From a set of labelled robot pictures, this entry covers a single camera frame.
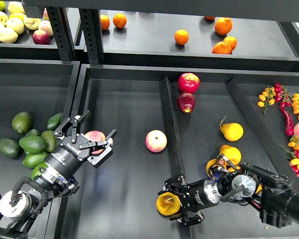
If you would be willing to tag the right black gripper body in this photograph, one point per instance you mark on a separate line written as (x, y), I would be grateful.
(200, 195)

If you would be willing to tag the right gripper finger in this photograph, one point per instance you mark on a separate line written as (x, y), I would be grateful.
(188, 216)
(175, 185)

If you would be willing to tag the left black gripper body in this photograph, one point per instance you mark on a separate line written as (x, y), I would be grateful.
(67, 157)

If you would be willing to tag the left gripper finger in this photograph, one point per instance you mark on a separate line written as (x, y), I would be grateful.
(100, 150)
(69, 130)

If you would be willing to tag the yellow pear with stem up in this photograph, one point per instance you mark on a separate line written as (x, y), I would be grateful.
(168, 204)

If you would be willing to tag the dark green avocado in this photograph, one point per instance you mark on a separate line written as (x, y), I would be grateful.
(33, 144)

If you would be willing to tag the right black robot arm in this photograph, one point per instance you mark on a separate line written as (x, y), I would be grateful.
(270, 194)

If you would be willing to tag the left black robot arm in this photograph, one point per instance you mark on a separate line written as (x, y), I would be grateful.
(20, 207)

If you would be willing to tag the green avocado right of pile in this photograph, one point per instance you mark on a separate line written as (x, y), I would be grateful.
(50, 139)

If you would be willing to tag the green avocado middle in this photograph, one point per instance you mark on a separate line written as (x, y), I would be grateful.
(33, 132)

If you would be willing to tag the bright green avocado lowest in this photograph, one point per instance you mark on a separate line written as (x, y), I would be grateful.
(38, 170)

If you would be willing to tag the bright green avocado centre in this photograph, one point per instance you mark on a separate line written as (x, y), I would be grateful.
(32, 160)

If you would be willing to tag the yellow pear left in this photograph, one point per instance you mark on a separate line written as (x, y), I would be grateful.
(211, 170)

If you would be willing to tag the dark avocado far left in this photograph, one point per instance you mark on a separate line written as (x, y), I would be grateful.
(9, 147)

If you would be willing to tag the yellow pear middle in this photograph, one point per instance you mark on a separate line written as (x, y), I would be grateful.
(232, 153)

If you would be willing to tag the yellow pear lower right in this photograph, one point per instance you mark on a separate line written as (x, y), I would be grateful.
(259, 188)

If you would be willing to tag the yellow pear upper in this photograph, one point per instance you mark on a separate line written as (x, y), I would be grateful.
(231, 131)

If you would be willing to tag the pink apple left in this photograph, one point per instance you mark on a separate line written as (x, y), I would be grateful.
(95, 136)

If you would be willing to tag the black tray divider left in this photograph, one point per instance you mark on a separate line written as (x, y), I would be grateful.
(171, 128)

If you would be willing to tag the black tray divider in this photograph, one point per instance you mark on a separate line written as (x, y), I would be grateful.
(268, 129)
(171, 128)

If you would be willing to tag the black left tray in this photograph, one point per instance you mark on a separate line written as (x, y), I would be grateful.
(42, 88)

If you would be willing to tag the black tray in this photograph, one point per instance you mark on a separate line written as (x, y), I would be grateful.
(42, 88)
(117, 200)

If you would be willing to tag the pink apple centre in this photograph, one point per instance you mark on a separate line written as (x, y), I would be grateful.
(156, 141)

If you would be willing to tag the black centre tray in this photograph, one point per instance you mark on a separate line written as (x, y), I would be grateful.
(117, 200)

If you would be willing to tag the dark red apple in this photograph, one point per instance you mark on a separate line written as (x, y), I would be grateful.
(186, 102)

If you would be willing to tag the black upper shelf left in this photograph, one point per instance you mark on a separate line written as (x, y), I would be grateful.
(25, 48)

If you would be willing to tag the red apple on shelf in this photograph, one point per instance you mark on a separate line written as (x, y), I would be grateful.
(41, 37)

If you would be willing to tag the black tray divider right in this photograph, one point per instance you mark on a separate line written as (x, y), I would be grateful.
(268, 129)

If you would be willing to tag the bright red apple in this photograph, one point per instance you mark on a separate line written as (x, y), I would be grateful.
(188, 83)

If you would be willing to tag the mixed cherry tomato bunch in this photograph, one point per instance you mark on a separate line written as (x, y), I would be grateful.
(293, 152)

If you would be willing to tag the pale pink apple on shelf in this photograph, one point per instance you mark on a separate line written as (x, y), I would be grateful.
(45, 25)

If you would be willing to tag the yellow apple front left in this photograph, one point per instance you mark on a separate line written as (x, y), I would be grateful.
(8, 35)

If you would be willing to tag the yellow apple with stem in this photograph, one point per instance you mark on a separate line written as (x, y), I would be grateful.
(31, 23)

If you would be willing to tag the red chili pepper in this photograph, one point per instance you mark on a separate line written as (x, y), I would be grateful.
(289, 125)

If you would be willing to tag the yellow apple middle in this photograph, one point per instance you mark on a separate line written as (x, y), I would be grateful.
(15, 24)

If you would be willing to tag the orange on shelf left edge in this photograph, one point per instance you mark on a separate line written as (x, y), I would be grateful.
(105, 22)

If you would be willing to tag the green avocado by tray wall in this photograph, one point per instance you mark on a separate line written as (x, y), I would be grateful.
(54, 122)

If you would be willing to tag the black shelf post left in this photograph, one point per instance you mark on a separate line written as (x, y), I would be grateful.
(61, 32)

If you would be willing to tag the black shelf post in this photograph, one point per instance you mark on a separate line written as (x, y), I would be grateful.
(61, 32)
(91, 26)

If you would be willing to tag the black shelf post right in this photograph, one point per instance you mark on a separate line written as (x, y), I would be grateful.
(91, 26)

